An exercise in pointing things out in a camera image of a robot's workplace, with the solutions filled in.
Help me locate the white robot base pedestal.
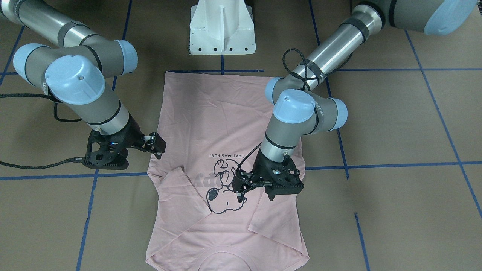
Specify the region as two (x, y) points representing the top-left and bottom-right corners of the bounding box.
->
(188, 0), (256, 55)

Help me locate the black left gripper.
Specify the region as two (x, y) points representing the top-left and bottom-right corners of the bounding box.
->
(231, 152), (304, 203)

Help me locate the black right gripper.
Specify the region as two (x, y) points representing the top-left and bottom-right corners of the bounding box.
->
(83, 115), (166, 170)

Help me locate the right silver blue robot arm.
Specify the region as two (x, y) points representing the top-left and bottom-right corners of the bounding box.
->
(1, 0), (166, 170)

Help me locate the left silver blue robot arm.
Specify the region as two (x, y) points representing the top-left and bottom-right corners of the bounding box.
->
(298, 5), (481, 216)

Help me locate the pink Snoopy t-shirt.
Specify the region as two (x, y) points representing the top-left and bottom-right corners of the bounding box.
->
(146, 72), (309, 271)

